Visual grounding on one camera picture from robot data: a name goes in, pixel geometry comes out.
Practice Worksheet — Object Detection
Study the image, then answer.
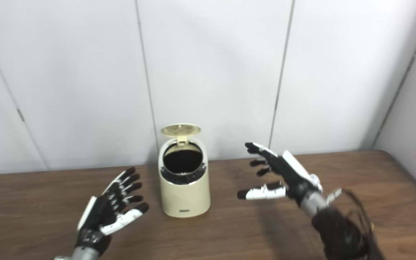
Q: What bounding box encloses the cream-colored desktop trash bin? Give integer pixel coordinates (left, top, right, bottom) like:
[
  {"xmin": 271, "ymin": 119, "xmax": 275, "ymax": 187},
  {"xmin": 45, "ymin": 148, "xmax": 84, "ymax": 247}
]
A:
[{"xmin": 158, "ymin": 139, "xmax": 211, "ymax": 218}]

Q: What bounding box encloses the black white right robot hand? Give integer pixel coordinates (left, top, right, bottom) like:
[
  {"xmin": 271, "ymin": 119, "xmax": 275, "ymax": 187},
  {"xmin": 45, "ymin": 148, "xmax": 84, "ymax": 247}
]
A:
[{"xmin": 237, "ymin": 142, "xmax": 323, "ymax": 207}]

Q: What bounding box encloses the round cream bin lid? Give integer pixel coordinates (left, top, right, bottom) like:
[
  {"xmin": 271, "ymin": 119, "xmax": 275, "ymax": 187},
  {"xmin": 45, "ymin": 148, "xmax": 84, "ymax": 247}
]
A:
[{"xmin": 161, "ymin": 124, "xmax": 202, "ymax": 146}]

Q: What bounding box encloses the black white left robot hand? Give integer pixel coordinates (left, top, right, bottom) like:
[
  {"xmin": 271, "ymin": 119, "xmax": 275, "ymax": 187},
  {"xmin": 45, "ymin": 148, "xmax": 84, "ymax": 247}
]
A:
[{"xmin": 75, "ymin": 167, "xmax": 150, "ymax": 253}]

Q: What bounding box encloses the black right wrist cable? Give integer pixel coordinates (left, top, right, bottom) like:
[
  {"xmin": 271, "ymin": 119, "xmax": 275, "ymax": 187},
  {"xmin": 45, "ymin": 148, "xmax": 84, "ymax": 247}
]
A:
[{"xmin": 325, "ymin": 188, "xmax": 385, "ymax": 260}]

